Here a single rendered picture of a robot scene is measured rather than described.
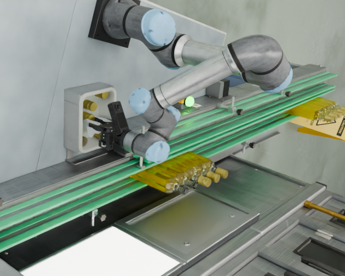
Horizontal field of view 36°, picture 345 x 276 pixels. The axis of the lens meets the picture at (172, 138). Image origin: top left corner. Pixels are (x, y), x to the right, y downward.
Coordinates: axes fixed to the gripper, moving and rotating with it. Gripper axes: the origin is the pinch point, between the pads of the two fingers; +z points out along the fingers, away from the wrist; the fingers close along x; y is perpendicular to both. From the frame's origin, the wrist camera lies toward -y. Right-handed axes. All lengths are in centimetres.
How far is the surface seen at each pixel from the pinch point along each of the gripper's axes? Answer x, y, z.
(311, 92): 163, 12, -13
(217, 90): 80, 1, -2
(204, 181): 27.7, 20.9, -34.5
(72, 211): -18.0, 26.3, -12.4
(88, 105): -0.7, -5.0, 0.1
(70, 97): -7.7, -9.0, 1.9
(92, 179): -7.5, 18.5, -10.4
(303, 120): 343, 89, 65
